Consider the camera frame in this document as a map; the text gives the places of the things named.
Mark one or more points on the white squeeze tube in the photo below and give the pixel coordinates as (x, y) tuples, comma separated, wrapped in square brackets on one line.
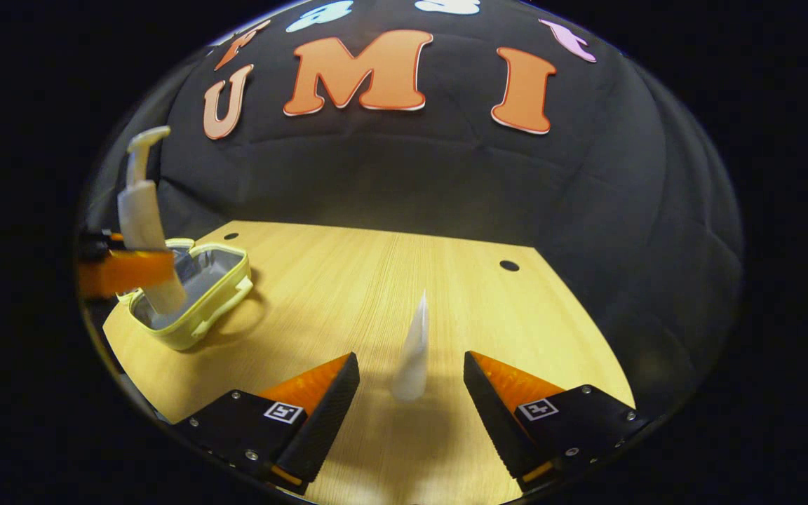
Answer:
[(412, 358)]

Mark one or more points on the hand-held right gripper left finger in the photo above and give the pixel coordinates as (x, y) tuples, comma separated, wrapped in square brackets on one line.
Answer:
[(327, 421)]

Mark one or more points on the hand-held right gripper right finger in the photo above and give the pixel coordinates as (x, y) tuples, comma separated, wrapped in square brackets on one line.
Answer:
[(495, 421)]

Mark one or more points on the pale yellow suitcase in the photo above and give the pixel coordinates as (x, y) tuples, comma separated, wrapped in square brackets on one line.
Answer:
[(218, 291)]

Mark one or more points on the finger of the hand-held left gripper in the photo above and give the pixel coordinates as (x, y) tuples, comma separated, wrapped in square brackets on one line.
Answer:
[(123, 273), (99, 242)]

